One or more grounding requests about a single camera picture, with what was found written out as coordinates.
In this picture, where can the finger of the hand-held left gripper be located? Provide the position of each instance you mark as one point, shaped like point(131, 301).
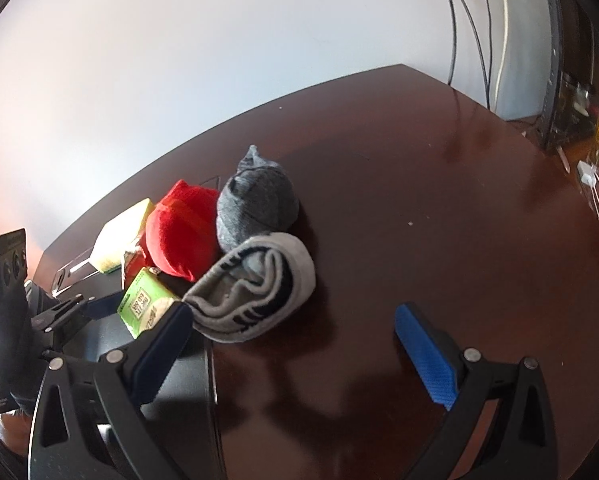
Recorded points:
point(104, 306)

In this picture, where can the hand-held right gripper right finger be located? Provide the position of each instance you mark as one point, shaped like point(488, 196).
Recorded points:
point(424, 355)

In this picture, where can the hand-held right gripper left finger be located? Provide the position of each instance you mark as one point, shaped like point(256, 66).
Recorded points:
point(149, 362)

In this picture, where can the green drink carton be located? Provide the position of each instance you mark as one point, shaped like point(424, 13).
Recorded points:
point(142, 300)

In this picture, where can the grey white striped sock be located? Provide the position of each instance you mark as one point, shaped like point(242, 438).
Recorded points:
point(259, 305)

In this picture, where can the clear plastic holder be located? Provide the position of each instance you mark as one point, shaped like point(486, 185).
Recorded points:
point(72, 277)

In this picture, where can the small red box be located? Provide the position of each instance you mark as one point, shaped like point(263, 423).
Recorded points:
point(134, 262)

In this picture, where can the yellow sponge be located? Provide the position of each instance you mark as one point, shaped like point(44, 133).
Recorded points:
point(122, 232)

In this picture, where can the red sock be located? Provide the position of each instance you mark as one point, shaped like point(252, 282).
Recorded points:
point(179, 230)

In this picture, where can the dark grey sock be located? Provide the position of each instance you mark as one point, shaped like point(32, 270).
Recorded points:
point(259, 205)

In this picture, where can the white charger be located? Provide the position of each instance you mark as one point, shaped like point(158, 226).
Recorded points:
point(587, 174)

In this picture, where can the black monitor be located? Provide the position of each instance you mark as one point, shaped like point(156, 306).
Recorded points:
point(574, 35)

